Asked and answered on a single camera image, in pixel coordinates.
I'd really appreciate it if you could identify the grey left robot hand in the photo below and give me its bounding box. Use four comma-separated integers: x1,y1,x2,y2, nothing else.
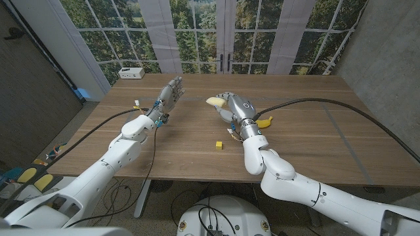
157,75,186,114

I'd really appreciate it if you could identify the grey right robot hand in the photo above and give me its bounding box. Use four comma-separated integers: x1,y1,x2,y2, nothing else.
215,91,259,124

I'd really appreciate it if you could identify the pale yellow sponge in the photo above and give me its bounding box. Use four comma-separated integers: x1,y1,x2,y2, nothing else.
205,96,228,108

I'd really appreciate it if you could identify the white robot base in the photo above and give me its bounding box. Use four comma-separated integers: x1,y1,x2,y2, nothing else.
177,195,272,236

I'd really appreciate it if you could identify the yellow toy banana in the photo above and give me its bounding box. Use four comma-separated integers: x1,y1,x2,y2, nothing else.
255,115,274,129

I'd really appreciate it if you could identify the white power strip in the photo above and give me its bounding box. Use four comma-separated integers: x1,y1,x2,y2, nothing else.
118,67,146,80

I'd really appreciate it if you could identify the printed window backdrop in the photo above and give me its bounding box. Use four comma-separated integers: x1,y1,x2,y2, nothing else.
58,0,368,87

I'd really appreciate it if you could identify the small blue floor object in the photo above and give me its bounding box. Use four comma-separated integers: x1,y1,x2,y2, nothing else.
72,87,92,100

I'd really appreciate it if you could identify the black round floor object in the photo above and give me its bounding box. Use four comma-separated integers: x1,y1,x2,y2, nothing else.
149,179,174,194

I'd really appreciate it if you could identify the grey table leg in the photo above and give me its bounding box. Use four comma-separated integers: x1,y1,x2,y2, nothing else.
133,179,152,219

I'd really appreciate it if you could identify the grey tape strip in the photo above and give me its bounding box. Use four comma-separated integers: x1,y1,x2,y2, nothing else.
320,100,375,185

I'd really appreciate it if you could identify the white upright board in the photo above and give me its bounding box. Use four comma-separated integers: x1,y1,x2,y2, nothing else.
11,0,112,102

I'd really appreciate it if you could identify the orange and blue floor object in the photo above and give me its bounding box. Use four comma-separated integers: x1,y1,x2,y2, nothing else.
45,142,68,161

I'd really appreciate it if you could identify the yellow padded object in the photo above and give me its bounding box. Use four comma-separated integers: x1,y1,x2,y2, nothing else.
16,167,37,184
33,173,54,193

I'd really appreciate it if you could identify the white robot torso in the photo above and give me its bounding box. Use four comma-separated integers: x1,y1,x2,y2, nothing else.
0,226,133,236

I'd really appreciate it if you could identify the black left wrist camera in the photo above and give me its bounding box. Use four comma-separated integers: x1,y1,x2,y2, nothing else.
156,113,170,128

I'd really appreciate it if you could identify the thin black hanging cable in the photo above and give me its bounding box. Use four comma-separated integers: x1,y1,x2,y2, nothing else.
65,124,159,229

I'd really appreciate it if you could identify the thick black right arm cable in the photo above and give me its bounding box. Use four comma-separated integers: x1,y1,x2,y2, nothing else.
251,97,420,164

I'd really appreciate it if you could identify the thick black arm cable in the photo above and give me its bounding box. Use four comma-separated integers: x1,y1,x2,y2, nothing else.
0,107,152,217
251,97,420,164

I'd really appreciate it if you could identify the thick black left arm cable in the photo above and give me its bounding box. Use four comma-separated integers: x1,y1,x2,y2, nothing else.
0,107,152,217

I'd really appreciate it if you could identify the black floor cable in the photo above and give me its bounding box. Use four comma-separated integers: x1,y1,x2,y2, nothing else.
100,178,133,227
169,189,211,227

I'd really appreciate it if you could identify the grey perforated wall panel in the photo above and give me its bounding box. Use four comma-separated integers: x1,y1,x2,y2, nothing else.
0,0,83,170

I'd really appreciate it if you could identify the black wall-mounted handle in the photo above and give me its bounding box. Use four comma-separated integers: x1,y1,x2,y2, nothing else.
3,28,26,41

